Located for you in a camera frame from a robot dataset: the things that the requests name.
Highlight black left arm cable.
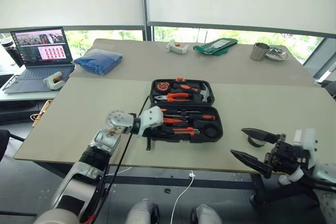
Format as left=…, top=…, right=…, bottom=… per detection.
left=101, top=97, right=150, bottom=209

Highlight grey window mullion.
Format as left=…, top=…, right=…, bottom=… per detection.
left=140, top=0, right=155, bottom=42

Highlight green packet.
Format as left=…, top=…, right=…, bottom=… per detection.
left=193, top=38, right=239, bottom=56

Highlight hammer with black orange handle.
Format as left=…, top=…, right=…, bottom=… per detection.
left=172, top=82, right=211, bottom=103

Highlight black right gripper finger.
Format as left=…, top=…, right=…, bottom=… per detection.
left=230, top=150, right=273, bottom=179
left=240, top=128, right=280, bottom=145

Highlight silver black rounded shape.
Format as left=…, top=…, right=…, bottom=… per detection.
left=190, top=204, right=223, bottom=224
left=125, top=199, right=160, bottom=224

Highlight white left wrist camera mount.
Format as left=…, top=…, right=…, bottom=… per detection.
left=136, top=105, right=165, bottom=137

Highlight wooden crate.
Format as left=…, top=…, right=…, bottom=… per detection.
left=30, top=100, right=55, bottom=128

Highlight white floor cable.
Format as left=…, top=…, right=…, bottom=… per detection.
left=170, top=170, right=197, bottom=224

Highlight blue plastic bag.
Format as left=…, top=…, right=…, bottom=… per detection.
left=72, top=48, right=124, bottom=76

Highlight orange handled small tool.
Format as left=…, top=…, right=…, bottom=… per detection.
left=162, top=118, right=184, bottom=125

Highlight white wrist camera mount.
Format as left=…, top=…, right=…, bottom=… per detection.
left=293, top=128, right=318, bottom=169
left=136, top=105, right=165, bottom=137

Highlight black thermos bottle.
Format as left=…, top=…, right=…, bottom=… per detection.
left=1, top=38, right=24, bottom=68

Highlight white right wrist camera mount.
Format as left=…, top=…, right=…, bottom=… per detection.
left=293, top=128, right=318, bottom=169

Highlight eyeglasses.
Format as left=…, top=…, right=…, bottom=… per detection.
left=2, top=75, right=19, bottom=91

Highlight black chair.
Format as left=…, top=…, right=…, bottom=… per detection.
left=0, top=129, right=27, bottom=163

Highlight orange black screwdriver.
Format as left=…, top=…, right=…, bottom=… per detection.
left=164, top=113, right=216, bottom=122

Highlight grey laptop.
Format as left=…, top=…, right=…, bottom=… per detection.
left=4, top=26, right=76, bottom=94

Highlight white handheld gripper device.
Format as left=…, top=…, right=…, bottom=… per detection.
left=165, top=39, right=189, bottom=55
left=43, top=71, right=66, bottom=90

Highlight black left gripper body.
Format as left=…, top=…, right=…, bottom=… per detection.
left=143, top=125, right=169, bottom=141

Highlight orange black utility knife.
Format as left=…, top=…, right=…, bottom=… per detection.
left=172, top=127, right=201, bottom=136

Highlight steel tray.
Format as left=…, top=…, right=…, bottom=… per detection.
left=265, top=46, right=290, bottom=61

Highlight grey side desk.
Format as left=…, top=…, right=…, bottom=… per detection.
left=0, top=63, right=77, bottom=103

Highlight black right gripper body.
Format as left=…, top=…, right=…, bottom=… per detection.
left=265, top=133, right=309, bottom=176

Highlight black tape roll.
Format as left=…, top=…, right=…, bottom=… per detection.
left=246, top=136, right=266, bottom=148

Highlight orange black tape measure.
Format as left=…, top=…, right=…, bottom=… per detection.
left=154, top=81, right=171, bottom=94

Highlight black tool case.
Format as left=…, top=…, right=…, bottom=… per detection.
left=148, top=77, right=224, bottom=143

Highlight steel cup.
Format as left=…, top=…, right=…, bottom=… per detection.
left=250, top=42, right=271, bottom=62

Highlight black handled screwdriver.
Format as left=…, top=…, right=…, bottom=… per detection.
left=160, top=108, right=203, bottom=115

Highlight orange handled pliers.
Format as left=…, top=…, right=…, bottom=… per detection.
left=154, top=92, right=190, bottom=103

